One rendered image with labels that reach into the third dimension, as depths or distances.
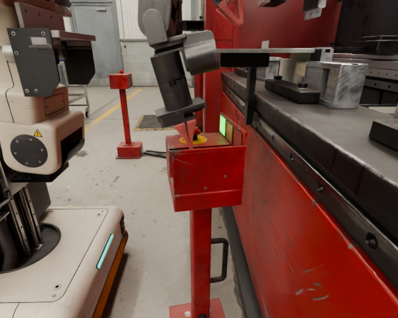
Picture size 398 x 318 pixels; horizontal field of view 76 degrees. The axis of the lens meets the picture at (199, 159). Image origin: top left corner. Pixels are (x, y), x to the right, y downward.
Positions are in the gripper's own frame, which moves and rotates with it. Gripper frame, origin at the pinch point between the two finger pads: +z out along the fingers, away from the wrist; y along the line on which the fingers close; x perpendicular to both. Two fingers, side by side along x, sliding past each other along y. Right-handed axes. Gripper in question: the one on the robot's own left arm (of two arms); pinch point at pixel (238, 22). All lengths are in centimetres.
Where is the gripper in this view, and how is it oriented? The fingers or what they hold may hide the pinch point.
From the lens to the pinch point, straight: 83.6
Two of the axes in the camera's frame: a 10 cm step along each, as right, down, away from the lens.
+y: -0.3, -3.8, 9.2
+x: -8.6, 4.8, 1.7
